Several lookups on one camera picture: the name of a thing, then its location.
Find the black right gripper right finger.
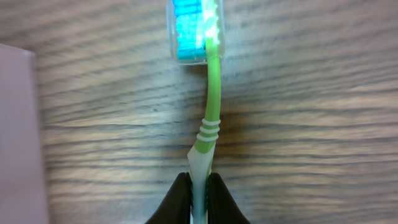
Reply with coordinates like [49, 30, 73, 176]
[208, 173, 250, 224]

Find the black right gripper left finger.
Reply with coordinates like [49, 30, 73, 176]
[146, 172, 192, 224]

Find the green white toothbrush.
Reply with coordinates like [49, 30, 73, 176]
[167, 0, 225, 224]

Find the white cardboard box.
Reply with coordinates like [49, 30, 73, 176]
[1, 45, 50, 224]

